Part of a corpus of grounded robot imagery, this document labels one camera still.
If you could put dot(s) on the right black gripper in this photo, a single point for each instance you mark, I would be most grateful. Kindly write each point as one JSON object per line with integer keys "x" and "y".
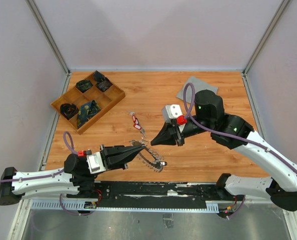
{"x": 168, "y": 134}

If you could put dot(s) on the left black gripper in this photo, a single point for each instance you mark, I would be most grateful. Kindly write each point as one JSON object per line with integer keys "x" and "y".
{"x": 118, "y": 157}

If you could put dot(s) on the metal disc keyring holder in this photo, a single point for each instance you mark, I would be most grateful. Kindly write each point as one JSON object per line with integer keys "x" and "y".
{"x": 149, "y": 156}

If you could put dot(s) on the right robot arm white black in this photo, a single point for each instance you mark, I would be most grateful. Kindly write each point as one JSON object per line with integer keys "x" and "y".
{"x": 236, "y": 134}

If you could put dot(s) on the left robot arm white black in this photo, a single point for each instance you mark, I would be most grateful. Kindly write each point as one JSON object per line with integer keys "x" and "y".
{"x": 76, "y": 179}

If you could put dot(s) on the silver key middle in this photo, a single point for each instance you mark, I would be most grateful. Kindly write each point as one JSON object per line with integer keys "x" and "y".
{"x": 143, "y": 132}

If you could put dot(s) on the red key tag lower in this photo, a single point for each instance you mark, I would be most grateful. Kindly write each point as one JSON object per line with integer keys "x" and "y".
{"x": 136, "y": 126}

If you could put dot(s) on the red key tag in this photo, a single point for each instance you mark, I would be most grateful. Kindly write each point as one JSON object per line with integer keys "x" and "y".
{"x": 136, "y": 126}
{"x": 134, "y": 119}

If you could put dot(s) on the red key tag upper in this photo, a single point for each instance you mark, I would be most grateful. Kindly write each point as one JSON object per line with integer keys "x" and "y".
{"x": 134, "y": 119}

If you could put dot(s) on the blue patterned folded fabric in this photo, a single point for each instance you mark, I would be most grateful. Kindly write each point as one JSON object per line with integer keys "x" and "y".
{"x": 86, "y": 112}

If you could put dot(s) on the wooden compartment tray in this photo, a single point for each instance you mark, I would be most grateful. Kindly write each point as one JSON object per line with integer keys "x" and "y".
{"x": 106, "y": 101}

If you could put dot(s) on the black rolled belt fabric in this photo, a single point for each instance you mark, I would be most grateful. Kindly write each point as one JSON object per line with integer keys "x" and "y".
{"x": 68, "y": 110}

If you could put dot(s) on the dark rolled fabric right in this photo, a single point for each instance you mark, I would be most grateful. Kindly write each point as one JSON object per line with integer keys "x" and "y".
{"x": 104, "y": 85}

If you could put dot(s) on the dark green rolled fabric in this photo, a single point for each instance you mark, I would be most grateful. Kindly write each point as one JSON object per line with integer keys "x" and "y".
{"x": 84, "y": 85}

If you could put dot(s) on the dark rolled fabric back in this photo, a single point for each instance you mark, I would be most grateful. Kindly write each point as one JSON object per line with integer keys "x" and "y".
{"x": 98, "y": 77}

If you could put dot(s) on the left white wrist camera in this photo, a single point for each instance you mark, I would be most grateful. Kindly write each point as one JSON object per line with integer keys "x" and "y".
{"x": 95, "y": 163}

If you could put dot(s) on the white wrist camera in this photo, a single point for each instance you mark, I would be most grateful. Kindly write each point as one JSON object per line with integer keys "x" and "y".
{"x": 171, "y": 112}
{"x": 95, "y": 163}

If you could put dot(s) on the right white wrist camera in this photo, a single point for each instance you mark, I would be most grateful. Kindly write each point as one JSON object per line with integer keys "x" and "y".
{"x": 171, "y": 112}

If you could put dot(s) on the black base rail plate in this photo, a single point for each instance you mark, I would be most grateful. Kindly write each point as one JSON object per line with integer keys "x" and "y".
{"x": 154, "y": 195}

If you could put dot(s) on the grey slotted cable duct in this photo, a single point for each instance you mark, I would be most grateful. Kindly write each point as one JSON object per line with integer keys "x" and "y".
{"x": 82, "y": 206}

